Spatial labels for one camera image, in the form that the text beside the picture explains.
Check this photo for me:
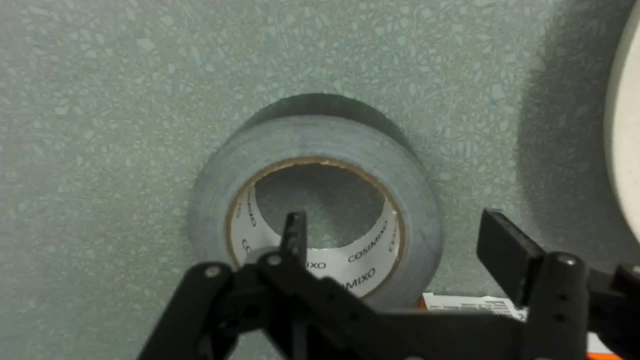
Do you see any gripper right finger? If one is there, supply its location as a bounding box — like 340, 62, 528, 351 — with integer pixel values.
476, 208, 640, 360

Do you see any black tape roll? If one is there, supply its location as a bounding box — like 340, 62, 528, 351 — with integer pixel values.
187, 93, 444, 309

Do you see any white plate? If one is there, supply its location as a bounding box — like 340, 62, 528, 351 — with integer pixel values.
602, 0, 640, 246

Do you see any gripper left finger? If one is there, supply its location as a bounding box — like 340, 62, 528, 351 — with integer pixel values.
136, 211, 396, 360

